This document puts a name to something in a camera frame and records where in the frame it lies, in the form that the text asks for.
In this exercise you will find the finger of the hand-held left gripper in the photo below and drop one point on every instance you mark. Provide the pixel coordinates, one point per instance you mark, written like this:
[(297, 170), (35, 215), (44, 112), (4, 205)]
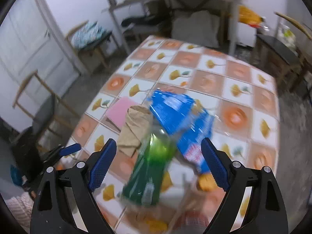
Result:
[(72, 148)]

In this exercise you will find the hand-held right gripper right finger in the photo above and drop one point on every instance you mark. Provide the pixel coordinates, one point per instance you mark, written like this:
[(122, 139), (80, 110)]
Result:
[(215, 165)]

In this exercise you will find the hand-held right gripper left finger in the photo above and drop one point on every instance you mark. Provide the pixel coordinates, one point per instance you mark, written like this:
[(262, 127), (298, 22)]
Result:
[(102, 165)]

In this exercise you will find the green plastic bottle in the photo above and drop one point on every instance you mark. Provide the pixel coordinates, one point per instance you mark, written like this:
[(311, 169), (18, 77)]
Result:
[(151, 168)]

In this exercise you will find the person's left forearm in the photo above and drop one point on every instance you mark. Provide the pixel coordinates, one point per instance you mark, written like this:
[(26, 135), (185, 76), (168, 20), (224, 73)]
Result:
[(17, 212)]

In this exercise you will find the wooden chair with dark seat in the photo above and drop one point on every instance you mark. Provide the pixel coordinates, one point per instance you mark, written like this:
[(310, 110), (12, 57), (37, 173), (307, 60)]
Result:
[(46, 117)]

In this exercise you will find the crumpled brown paper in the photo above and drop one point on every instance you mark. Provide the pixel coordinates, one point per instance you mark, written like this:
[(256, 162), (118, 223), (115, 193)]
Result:
[(134, 131)]

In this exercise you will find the clear plastic bag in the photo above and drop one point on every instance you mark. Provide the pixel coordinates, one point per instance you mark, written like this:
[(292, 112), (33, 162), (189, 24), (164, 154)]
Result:
[(185, 207)]

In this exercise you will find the pink sponge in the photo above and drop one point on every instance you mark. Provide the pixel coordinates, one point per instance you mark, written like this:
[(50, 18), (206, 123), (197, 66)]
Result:
[(118, 114)]

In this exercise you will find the blue plastic packet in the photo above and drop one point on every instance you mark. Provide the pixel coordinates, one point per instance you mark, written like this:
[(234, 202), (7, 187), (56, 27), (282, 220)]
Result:
[(178, 117)]

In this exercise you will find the tile-pattern floral tablecloth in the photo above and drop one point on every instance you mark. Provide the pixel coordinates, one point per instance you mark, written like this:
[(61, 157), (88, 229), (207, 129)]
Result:
[(219, 82)]

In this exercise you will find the white panel door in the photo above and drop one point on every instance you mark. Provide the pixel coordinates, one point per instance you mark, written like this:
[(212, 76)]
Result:
[(31, 48)]

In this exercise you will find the wooden chair with quilt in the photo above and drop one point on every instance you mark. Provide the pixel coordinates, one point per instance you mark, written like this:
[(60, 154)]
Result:
[(97, 41)]

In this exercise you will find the patterned quilted cushion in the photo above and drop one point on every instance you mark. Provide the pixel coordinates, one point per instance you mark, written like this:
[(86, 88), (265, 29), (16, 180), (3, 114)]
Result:
[(87, 35)]

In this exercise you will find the wooden armchair with black seat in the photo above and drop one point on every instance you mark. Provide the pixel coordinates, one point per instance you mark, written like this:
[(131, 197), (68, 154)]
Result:
[(277, 46)]

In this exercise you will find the black cloth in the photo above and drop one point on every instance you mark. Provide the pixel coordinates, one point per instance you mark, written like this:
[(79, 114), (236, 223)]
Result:
[(139, 19)]

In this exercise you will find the white green cartons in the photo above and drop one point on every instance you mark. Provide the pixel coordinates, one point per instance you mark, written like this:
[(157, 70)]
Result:
[(287, 35)]

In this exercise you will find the yellow plastic bag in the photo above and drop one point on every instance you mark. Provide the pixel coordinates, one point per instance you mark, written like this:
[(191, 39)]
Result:
[(248, 15)]

